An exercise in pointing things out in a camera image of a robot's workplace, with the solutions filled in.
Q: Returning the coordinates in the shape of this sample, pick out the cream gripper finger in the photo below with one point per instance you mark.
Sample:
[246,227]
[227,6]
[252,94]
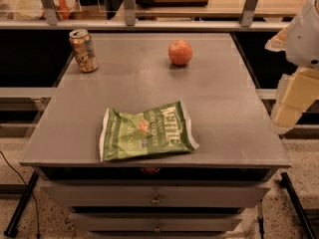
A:
[295,94]
[278,42]

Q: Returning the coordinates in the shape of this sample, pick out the red apple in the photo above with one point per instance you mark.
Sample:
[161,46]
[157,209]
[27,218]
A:
[180,52]

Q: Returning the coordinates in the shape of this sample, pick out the orange soda can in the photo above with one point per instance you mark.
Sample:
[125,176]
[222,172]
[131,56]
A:
[83,49]

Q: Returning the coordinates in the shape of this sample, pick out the black right table leg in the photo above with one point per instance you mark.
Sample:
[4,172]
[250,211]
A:
[305,223]

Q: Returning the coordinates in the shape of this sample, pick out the black table leg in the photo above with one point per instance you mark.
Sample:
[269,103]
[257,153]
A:
[305,223]
[25,191]

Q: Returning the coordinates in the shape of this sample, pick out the grey drawer cabinet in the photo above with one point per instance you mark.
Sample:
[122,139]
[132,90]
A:
[181,196]

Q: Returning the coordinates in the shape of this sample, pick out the green chip bag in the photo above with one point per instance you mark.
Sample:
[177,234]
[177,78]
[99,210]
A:
[165,129]

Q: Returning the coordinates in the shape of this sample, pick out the top drawer knob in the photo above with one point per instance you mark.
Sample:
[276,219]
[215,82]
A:
[155,201]

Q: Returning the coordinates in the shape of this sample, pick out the drawer knob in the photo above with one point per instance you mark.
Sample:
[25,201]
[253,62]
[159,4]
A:
[155,201]
[157,229]

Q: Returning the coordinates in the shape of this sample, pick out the orange white bag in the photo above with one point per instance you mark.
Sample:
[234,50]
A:
[58,9]

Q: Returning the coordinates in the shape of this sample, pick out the black left table leg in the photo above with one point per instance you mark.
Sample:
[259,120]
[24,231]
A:
[25,191]

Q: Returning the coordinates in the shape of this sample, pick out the grey metal shelf rail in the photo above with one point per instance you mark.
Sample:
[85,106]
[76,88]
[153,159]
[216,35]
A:
[145,26]

